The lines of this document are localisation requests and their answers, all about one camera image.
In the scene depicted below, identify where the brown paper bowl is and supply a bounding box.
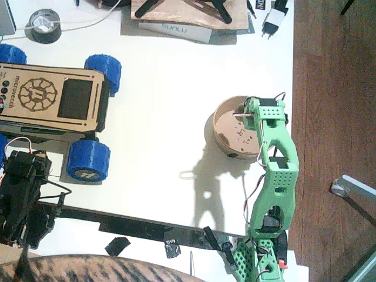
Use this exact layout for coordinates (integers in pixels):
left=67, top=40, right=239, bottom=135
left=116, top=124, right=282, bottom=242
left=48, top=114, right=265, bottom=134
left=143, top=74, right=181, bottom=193
left=211, top=95, right=280, bottom=160

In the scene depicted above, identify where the wooden rover body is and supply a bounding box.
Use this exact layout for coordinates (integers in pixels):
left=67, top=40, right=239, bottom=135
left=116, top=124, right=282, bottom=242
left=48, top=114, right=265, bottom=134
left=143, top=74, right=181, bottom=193
left=0, top=62, right=112, bottom=145

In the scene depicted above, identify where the black table clamp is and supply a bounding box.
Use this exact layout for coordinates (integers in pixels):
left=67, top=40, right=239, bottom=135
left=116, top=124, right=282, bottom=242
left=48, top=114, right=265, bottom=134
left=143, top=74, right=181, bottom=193
left=203, top=226, right=239, bottom=270
left=46, top=192, right=67, bottom=230

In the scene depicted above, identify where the dark blue flat book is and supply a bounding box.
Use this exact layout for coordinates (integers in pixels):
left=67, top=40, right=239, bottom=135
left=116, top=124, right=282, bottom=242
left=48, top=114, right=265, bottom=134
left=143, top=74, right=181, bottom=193
left=211, top=13, right=256, bottom=36

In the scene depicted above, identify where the black white power adapter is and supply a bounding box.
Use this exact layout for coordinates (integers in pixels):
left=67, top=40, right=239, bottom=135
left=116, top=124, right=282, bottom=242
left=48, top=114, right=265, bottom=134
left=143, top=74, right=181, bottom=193
left=260, top=0, right=290, bottom=41

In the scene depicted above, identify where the white SUNLU box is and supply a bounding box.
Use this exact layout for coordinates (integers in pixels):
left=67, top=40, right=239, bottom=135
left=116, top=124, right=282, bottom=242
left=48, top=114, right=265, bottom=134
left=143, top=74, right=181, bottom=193
left=137, top=20, right=213, bottom=44

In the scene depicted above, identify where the flat black tape piece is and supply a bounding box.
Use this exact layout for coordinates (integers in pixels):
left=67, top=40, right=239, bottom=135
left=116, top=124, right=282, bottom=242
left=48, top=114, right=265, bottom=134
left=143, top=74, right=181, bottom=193
left=105, top=236, right=131, bottom=257

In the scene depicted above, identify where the wooden board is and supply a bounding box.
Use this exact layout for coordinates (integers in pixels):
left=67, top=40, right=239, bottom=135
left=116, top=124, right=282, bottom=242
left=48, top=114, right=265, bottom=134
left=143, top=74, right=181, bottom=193
left=130, top=0, right=250, bottom=31

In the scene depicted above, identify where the striped round stool seat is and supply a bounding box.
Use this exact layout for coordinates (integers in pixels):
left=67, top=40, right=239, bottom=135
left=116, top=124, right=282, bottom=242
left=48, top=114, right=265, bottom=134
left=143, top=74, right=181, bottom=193
left=0, top=254, right=206, bottom=282

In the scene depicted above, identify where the grey office chair leg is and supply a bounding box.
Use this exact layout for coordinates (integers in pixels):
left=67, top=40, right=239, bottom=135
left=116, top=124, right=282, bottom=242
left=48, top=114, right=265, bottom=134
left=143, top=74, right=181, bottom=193
left=331, top=174, right=376, bottom=206

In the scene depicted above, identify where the black slanted furniture leg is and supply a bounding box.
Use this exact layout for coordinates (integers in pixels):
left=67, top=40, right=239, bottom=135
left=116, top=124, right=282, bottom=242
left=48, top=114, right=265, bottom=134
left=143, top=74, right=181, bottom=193
left=340, top=0, right=355, bottom=16

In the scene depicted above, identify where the grey laptop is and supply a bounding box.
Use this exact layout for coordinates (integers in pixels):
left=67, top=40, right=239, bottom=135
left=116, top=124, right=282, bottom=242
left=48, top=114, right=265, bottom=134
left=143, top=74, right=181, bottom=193
left=0, top=0, right=17, bottom=36

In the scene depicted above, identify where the black tripod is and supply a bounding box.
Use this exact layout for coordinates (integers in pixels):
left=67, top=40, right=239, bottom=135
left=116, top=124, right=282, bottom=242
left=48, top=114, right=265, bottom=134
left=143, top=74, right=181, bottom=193
left=134, top=0, right=233, bottom=25

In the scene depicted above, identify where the crumpled black tape piece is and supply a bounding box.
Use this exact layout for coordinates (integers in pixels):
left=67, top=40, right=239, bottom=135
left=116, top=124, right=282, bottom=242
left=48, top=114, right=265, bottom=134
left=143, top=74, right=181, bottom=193
left=163, top=239, right=181, bottom=259

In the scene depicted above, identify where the black duct tape roll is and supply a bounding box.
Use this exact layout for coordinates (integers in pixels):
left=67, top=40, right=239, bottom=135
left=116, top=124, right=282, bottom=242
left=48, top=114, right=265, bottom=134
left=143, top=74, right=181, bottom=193
left=25, top=8, right=62, bottom=45

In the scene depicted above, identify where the white cable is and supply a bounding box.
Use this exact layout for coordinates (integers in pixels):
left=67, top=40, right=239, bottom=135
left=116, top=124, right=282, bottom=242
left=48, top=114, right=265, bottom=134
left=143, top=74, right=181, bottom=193
left=0, top=0, right=123, bottom=42

